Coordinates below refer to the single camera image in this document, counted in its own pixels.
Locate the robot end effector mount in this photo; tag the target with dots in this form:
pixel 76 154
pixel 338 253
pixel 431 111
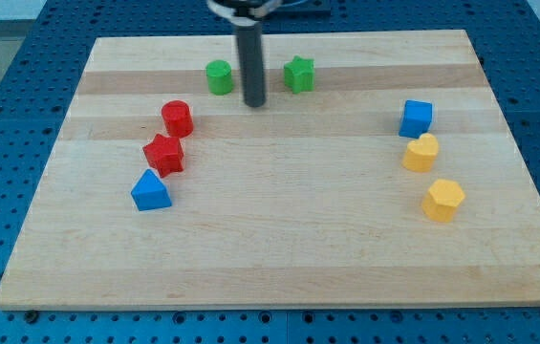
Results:
pixel 243 12

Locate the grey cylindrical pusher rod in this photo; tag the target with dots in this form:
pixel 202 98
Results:
pixel 251 62

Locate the green star block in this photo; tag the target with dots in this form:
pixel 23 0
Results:
pixel 299 74

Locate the red star block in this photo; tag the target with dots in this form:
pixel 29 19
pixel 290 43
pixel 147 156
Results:
pixel 165 155

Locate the green cylinder block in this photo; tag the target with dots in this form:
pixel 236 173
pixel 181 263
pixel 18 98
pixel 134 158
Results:
pixel 219 77

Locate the red cylinder block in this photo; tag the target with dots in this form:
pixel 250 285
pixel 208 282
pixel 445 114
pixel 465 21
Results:
pixel 177 118

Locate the blue triangle block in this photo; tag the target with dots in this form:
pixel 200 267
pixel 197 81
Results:
pixel 150 193

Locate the blue cube block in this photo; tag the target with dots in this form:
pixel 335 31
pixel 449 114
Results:
pixel 416 118

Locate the wooden board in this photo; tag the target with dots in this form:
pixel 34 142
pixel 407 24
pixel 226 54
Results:
pixel 300 204

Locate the yellow heart block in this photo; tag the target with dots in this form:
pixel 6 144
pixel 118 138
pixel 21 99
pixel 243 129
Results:
pixel 420 154

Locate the yellow hexagon block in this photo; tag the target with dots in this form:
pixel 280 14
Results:
pixel 442 200

